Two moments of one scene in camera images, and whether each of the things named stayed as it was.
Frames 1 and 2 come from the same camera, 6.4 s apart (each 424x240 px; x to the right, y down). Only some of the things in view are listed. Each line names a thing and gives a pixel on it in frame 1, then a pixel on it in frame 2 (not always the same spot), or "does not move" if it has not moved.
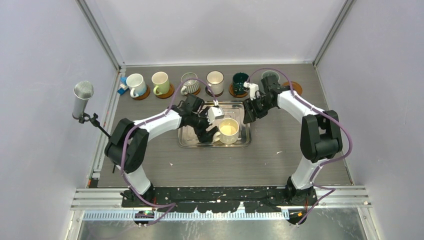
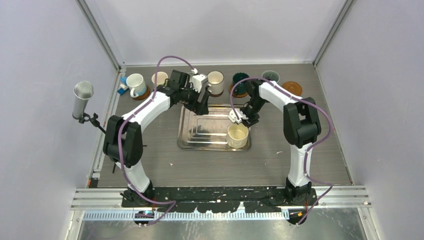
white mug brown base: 215,79 does not move
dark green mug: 238,79 does not move
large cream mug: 228,134 → 237,135
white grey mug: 136,82 does not move
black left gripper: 203,136 → 198,108
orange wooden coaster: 231,91 does not move
